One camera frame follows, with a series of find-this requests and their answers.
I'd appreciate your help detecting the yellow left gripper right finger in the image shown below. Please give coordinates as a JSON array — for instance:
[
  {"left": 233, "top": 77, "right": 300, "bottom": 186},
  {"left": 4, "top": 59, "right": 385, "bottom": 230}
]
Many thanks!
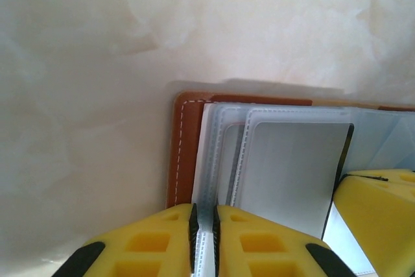
[{"left": 212, "top": 205, "right": 343, "bottom": 277}]

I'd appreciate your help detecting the brown leather card holder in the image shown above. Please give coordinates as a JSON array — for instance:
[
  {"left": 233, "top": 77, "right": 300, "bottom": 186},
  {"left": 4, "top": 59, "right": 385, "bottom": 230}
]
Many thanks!
[{"left": 165, "top": 90, "right": 415, "bottom": 277}]

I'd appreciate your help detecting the silver card with black edge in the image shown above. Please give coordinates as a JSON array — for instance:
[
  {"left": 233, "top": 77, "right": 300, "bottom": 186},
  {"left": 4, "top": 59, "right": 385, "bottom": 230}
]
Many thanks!
[{"left": 239, "top": 122, "right": 377, "bottom": 273}]

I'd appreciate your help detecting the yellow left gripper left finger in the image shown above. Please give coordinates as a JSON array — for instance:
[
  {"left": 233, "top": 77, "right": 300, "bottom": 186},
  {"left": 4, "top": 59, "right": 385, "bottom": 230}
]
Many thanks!
[{"left": 64, "top": 203, "right": 198, "bottom": 277}]

